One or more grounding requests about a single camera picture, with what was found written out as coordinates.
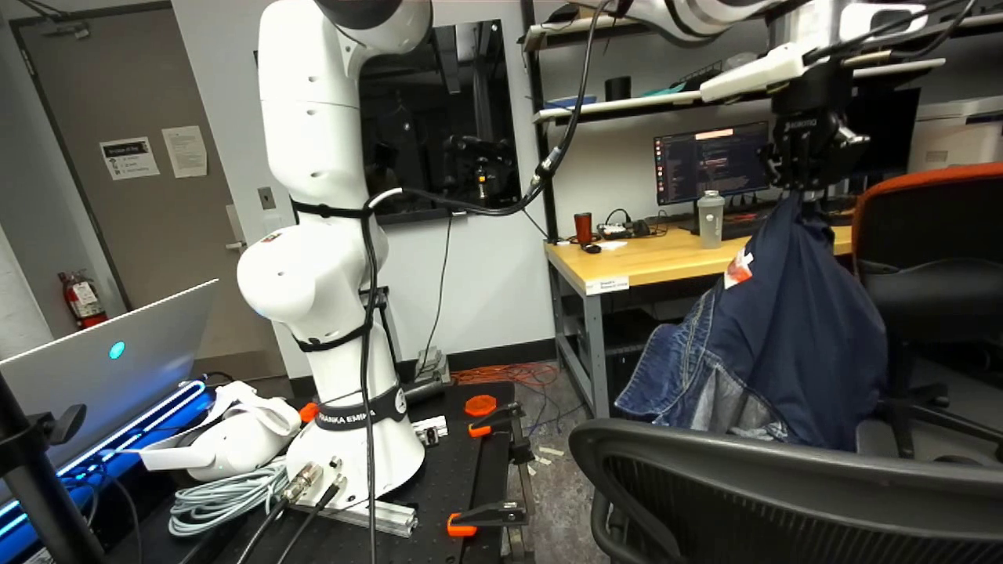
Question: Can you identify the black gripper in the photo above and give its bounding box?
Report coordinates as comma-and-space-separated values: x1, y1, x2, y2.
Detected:
766, 61, 869, 190

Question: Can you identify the blue jean jacket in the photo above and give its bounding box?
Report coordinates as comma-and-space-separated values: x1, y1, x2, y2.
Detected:
614, 197, 887, 451

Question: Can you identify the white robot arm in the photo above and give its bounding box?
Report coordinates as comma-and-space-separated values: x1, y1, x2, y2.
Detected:
237, 0, 436, 506

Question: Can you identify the orange black office chair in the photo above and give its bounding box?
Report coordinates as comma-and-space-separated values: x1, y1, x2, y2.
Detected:
853, 164, 1003, 457

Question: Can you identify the black mesh chair foreground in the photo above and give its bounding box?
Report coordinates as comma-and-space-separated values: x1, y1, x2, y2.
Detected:
569, 418, 1003, 564

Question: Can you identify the computer monitor on bench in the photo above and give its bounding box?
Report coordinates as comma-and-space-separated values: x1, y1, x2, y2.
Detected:
653, 121, 770, 207

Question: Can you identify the grey water bottle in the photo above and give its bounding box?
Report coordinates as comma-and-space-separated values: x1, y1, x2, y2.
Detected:
695, 190, 724, 246

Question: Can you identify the red cup on bench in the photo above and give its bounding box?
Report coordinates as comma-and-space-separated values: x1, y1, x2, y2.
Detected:
575, 212, 594, 246

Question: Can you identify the wooden workbench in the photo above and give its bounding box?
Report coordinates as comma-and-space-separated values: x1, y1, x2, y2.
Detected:
541, 223, 858, 418

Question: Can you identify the black metal shelf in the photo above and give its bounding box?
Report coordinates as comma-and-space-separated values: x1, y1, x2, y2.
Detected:
516, 0, 1003, 244

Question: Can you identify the orange black clamp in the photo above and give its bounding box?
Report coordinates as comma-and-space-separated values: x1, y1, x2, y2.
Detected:
441, 391, 533, 546

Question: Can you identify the grey door with notices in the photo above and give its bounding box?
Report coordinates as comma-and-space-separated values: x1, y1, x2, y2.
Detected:
8, 3, 289, 382

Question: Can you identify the silver laptop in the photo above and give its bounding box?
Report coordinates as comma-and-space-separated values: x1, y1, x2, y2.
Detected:
0, 276, 223, 474

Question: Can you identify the red fire extinguisher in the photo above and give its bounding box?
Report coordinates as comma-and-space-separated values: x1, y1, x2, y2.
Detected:
58, 271, 108, 329

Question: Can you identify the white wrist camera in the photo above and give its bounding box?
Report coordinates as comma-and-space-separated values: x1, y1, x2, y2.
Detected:
700, 39, 804, 104

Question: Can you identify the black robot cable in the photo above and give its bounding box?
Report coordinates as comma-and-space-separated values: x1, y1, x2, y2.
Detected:
353, 0, 629, 564

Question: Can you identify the coiled grey cable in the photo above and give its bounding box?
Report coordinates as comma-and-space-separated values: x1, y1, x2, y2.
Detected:
165, 460, 292, 542

